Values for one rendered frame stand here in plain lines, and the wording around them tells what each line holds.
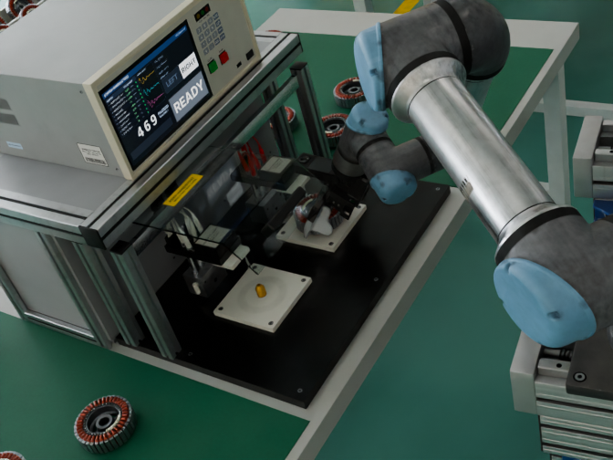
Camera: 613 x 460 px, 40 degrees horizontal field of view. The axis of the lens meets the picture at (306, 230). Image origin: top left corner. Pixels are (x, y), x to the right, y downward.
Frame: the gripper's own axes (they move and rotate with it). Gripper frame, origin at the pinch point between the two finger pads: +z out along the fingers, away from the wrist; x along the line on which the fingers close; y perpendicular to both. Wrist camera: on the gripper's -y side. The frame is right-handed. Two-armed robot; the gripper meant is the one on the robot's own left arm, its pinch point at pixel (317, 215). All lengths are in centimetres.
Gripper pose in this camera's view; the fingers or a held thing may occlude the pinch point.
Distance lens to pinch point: 186.9
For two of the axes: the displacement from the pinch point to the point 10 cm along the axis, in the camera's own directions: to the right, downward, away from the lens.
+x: 5.0, -6.3, 5.9
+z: -2.2, 5.7, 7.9
